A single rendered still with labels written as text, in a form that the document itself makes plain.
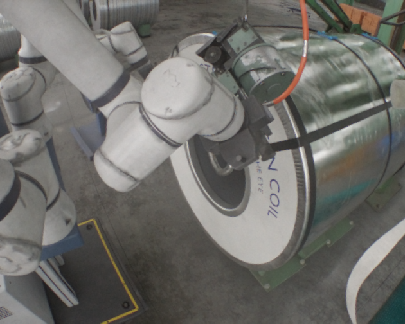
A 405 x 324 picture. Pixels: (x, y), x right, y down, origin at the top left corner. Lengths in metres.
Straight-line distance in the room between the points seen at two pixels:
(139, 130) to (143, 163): 0.05
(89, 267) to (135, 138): 1.25
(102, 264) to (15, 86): 1.01
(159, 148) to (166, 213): 1.75
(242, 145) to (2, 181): 0.41
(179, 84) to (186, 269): 1.60
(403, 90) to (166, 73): 0.28
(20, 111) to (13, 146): 0.44
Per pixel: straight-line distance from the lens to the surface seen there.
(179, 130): 0.37
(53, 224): 0.76
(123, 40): 1.10
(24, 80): 1.06
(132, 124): 0.39
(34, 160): 0.64
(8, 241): 0.51
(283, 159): 0.95
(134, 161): 0.40
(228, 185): 1.61
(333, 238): 2.24
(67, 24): 0.47
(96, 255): 1.61
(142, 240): 2.00
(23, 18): 0.47
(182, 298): 1.78
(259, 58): 0.73
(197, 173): 1.60
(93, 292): 1.51
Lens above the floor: 1.66
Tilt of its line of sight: 41 degrees down
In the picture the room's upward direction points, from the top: 4 degrees clockwise
